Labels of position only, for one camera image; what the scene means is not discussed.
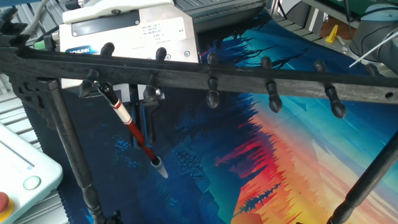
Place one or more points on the colourful sunset landscape mat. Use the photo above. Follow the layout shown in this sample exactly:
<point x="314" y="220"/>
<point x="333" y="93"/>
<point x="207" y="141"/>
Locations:
<point x="248" y="174"/>

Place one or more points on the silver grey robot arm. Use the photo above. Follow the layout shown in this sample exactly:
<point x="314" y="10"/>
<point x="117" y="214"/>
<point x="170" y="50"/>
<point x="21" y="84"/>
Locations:
<point x="367" y="34"/>

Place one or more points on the white teach pendant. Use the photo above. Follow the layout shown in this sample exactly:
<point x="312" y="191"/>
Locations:
<point x="18" y="168"/>

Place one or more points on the white zip tie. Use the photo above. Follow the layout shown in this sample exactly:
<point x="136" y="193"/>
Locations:
<point x="373" y="49"/>

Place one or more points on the grey Schunk gripper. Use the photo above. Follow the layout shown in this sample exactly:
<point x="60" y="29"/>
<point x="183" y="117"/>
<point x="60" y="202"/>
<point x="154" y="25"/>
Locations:
<point x="130" y="37"/>

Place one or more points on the red brown calligraphy brush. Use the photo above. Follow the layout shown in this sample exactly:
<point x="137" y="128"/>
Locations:
<point x="124" y="116"/>

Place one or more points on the black wooden pen rack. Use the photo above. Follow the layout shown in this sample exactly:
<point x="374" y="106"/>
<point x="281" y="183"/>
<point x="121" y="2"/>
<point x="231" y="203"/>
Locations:
<point x="186" y="76"/>

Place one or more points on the yellow plastic clip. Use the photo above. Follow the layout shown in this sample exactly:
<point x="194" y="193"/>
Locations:
<point x="332" y="35"/>

